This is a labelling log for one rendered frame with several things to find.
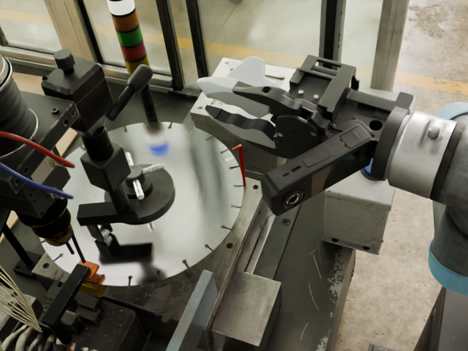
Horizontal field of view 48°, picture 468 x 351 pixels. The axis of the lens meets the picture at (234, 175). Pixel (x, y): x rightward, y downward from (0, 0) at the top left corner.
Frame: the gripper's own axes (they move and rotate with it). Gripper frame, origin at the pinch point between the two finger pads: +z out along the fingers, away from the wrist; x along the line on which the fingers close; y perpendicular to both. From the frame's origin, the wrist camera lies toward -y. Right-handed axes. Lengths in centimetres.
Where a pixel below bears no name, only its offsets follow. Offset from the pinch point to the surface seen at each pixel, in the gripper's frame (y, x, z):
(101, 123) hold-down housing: -5.6, -2.6, 12.1
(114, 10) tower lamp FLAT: 21.3, -14.3, 35.0
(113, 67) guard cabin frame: 32, -48, 59
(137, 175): -2.8, -20.7, 15.9
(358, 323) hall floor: 21, -126, -14
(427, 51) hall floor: 165, -151, 8
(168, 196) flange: -2.2, -25.3, 12.1
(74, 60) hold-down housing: -4.2, 6.0, 12.8
